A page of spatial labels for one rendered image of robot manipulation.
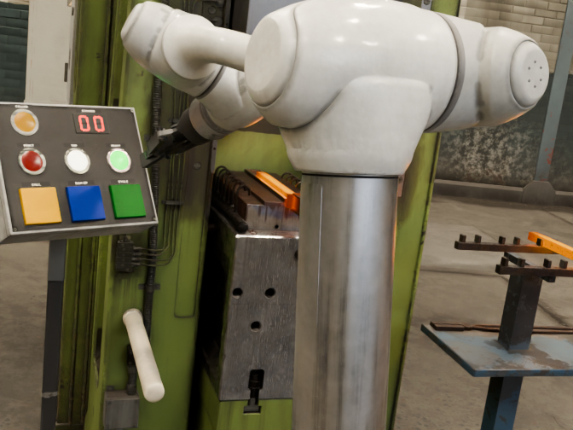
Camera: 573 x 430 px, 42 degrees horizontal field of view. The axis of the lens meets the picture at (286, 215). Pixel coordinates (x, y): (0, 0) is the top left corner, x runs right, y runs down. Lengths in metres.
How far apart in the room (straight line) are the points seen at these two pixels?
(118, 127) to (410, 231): 0.95
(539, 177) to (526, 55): 8.07
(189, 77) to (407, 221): 1.16
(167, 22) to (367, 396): 0.70
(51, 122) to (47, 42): 5.66
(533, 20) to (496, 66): 7.86
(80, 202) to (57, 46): 5.72
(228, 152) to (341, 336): 1.65
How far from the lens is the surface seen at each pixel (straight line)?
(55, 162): 1.64
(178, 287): 2.08
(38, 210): 1.58
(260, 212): 1.91
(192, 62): 1.20
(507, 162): 8.69
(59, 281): 1.79
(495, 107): 0.81
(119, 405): 2.13
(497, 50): 0.80
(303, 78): 0.69
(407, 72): 0.74
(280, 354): 1.99
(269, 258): 1.89
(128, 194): 1.68
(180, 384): 2.19
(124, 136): 1.74
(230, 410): 2.03
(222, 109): 1.31
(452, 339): 2.06
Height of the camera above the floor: 1.37
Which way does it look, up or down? 12 degrees down
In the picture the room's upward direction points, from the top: 7 degrees clockwise
